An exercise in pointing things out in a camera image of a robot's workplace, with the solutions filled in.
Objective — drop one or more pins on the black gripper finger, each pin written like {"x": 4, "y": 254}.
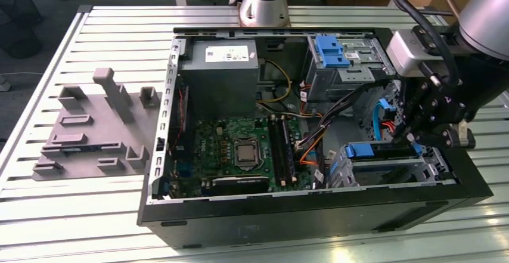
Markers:
{"x": 437, "y": 136}
{"x": 414, "y": 108}

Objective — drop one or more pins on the hard disk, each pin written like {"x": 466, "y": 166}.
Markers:
{"x": 357, "y": 151}

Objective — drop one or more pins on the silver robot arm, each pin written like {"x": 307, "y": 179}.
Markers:
{"x": 259, "y": 6}

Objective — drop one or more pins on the silver disk bay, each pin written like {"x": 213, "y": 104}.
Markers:
{"x": 389, "y": 162}

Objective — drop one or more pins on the silver drive cage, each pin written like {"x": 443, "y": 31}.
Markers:
{"x": 357, "y": 76}

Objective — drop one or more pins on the blue plastic latch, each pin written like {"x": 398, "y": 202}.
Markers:
{"x": 331, "y": 57}

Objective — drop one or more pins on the black RAM stick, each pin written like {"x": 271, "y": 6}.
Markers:
{"x": 287, "y": 149}
{"x": 277, "y": 149}

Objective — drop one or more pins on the black PC case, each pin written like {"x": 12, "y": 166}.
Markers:
{"x": 317, "y": 224}

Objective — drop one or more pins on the silver CPU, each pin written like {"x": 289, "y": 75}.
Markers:
{"x": 246, "y": 152}

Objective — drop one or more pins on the CPU socket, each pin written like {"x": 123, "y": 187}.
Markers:
{"x": 234, "y": 155}

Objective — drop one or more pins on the grey power supply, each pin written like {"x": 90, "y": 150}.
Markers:
{"x": 214, "y": 90}

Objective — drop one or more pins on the black graphics card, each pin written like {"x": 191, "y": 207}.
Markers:
{"x": 238, "y": 185}

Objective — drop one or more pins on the green motherboard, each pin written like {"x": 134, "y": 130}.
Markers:
{"x": 210, "y": 134}

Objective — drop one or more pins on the black case fan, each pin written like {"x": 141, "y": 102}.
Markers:
{"x": 190, "y": 120}

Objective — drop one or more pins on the blue port connector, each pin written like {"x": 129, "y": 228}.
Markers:
{"x": 162, "y": 190}

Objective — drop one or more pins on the grey parts rack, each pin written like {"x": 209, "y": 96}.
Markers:
{"x": 102, "y": 131}

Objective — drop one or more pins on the small white box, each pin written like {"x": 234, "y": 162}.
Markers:
{"x": 4, "y": 85}

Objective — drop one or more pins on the black mesh bin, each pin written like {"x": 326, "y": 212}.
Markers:
{"x": 20, "y": 21}

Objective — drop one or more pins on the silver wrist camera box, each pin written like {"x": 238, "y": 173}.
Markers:
{"x": 409, "y": 54}

